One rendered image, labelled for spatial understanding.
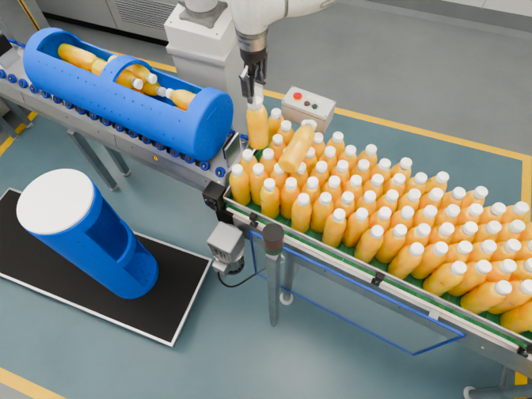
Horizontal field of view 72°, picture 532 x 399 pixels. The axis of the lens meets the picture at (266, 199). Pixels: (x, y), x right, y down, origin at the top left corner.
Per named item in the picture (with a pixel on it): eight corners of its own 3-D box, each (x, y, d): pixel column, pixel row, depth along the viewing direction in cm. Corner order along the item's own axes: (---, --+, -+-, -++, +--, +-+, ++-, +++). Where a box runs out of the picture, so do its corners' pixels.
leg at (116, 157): (126, 169, 269) (88, 108, 214) (132, 172, 267) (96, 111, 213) (121, 174, 266) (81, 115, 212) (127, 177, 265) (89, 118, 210)
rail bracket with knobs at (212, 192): (217, 189, 153) (213, 176, 144) (232, 196, 151) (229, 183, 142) (204, 208, 149) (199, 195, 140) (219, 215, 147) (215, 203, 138)
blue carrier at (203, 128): (87, 66, 185) (58, 13, 160) (237, 127, 163) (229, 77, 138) (47, 104, 173) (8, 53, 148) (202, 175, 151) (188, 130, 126)
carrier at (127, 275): (119, 309, 204) (167, 282, 211) (28, 249, 128) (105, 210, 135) (102, 267, 216) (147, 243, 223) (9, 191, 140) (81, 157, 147)
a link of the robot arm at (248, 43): (227, 28, 96) (229, 48, 101) (257, 39, 94) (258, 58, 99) (245, 9, 100) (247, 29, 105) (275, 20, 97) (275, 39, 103)
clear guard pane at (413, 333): (256, 272, 180) (251, 231, 138) (413, 353, 161) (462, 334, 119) (256, 273, 180) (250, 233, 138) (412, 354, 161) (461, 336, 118)
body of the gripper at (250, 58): (248, 30, 104) (250, 57, 112) (233, 47, 101) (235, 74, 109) (271, 38, 102) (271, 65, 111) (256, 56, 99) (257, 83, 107)
